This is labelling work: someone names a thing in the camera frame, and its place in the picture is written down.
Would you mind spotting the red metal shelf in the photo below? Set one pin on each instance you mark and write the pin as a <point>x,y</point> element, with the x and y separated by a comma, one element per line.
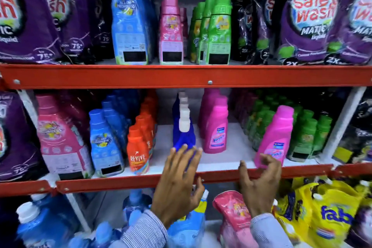
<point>116,184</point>
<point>23,188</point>
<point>116,76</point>
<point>351,169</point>

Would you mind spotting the group of small green bottles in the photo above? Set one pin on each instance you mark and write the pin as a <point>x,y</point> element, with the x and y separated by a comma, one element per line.
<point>302,134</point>

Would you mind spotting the dark purple pouch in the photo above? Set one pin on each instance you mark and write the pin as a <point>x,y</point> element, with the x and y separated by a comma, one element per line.
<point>363,227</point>

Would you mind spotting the row of orange bottles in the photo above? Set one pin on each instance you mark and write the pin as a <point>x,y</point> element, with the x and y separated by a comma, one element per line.
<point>148,111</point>

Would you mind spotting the yellow detergent pouch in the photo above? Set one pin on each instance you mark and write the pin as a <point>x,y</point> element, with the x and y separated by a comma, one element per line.
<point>299,184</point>
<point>345,185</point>
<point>290,210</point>
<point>334,218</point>

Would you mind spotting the person's left hand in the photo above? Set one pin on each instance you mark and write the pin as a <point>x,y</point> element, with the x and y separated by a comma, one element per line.
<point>174,186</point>

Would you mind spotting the person's right hand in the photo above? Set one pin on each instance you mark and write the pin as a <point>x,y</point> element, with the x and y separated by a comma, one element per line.
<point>261,189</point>

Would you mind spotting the dark pink bottle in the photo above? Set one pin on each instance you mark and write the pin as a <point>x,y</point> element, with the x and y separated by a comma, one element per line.
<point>78,111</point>

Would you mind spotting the pink refill pouch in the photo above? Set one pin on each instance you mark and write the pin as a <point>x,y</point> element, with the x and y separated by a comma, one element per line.
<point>232,213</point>

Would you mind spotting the light blue capped bottle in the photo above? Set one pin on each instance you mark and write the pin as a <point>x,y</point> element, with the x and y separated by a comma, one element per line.
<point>136,201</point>
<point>78,241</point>
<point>106,236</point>
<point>135,217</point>

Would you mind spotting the person's right forearm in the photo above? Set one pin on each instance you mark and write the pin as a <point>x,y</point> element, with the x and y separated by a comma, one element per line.
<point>270,233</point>

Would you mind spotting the person's left forearm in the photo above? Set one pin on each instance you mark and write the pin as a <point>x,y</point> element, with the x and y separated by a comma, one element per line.
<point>142,233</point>

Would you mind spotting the large blue bottle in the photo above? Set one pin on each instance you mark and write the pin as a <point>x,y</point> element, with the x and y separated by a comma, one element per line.
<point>128,24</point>
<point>149,24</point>

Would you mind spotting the magenta bottle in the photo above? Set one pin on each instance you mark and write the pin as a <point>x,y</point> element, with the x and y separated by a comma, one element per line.
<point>207,105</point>
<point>216,131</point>
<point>276,134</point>

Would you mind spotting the black pouch yellow label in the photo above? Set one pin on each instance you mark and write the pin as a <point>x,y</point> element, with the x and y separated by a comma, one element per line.
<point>354,140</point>

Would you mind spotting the dark blue bottle white cap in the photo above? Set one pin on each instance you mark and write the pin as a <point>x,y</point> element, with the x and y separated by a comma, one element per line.
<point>184,137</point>

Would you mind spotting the green bottle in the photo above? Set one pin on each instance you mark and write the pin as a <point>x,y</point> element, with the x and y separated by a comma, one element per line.
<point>192,32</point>
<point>203,24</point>
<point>219,32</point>

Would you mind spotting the row of light blue bottles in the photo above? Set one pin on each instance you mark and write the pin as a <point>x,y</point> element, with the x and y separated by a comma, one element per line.
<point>104,146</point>

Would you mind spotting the big blue bottle white cap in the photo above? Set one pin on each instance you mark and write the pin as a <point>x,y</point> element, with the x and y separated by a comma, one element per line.
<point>43,227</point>
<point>58,207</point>

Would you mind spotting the large pink bottle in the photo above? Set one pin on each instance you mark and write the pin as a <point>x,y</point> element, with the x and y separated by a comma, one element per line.
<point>58,146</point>

